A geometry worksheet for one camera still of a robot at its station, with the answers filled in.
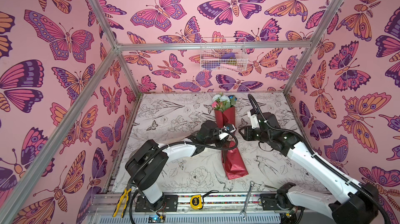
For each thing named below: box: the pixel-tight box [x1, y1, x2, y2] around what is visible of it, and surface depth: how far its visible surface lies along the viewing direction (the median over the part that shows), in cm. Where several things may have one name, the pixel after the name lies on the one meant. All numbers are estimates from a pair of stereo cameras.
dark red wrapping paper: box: [214, 106, 249, 180], surface depth 85 cm
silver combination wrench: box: [239, 180, 255, 219], surface depth 76 cm
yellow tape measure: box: [190, 194, 203, 210], surface depth 74 cm
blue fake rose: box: [228, 94, 237, 106], surface depth 112 cm
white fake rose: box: [211, 91, 231, 112], surface depth 108 cm
